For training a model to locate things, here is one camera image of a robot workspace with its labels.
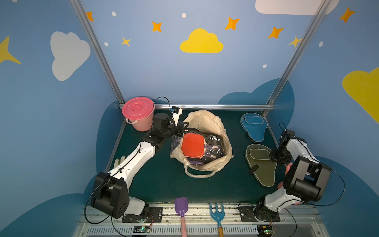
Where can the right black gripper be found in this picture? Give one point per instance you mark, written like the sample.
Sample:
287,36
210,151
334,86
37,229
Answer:
277,155

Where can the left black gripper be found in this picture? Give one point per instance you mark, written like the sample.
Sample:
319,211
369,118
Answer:
181,129

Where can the olive green paddle case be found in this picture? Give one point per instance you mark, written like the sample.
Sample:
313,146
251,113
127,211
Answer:
261,165

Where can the blue paddle case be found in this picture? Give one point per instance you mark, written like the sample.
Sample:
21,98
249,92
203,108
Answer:
255,126

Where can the beige canvas tote bag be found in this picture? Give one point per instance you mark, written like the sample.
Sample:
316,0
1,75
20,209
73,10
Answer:
203,121

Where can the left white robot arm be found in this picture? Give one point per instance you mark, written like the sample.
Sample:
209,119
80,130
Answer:
111,190

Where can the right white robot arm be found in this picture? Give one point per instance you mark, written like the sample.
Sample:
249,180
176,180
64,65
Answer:
305,181

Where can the pink bucket with lid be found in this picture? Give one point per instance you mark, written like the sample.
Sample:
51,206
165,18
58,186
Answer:
139,113

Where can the pink watering can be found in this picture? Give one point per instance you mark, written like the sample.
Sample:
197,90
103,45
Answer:
280,185

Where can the purple paddle case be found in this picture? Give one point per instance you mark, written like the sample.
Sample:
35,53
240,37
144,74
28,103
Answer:
196,162

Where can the purple toy shovel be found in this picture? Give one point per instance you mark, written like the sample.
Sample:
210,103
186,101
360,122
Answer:
181,207

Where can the teal toy garden fork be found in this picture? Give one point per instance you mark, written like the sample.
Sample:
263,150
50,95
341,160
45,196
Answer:
218,216

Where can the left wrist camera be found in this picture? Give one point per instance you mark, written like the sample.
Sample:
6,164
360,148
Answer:
176,112

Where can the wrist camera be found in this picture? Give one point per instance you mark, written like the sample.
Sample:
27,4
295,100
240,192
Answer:
289,132
176,112

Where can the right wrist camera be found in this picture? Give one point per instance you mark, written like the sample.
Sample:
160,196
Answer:
289,132

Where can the aluminium front rail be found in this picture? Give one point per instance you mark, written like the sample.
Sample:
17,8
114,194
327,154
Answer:
295,221

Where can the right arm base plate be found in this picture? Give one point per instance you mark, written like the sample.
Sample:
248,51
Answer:
253,214

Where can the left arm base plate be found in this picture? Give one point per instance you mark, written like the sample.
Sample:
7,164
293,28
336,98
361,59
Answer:
153,213

